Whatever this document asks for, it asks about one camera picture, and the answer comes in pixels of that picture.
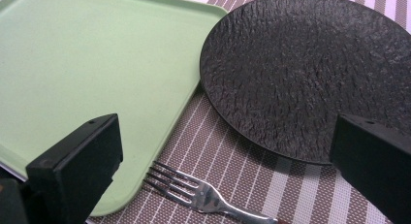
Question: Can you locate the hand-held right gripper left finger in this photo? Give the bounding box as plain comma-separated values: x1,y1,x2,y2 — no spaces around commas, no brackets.
25,112,124,224

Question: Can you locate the light green plastic tray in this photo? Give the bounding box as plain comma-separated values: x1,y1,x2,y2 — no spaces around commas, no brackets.
0,0,229,217

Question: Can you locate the silver metal fork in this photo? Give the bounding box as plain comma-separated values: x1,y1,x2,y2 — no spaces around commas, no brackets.
143,160,292,224

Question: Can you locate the brown striped woven placemat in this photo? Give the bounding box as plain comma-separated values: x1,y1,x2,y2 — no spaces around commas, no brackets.
86,0,411,224

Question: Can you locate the black textured round plate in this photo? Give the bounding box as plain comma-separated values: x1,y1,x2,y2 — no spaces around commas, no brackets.
199,0,411,166

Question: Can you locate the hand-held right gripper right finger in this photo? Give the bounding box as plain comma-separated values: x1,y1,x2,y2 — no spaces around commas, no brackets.
329,113,411,224

